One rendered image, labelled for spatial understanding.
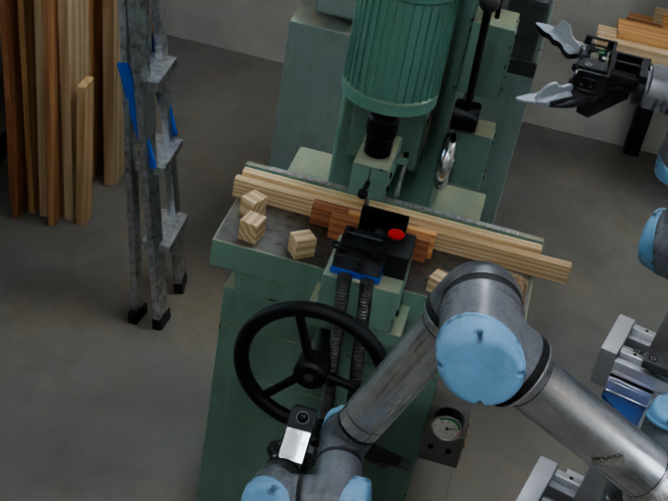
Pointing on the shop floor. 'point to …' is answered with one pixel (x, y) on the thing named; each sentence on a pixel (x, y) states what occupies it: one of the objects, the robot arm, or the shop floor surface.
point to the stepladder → (150, 155)
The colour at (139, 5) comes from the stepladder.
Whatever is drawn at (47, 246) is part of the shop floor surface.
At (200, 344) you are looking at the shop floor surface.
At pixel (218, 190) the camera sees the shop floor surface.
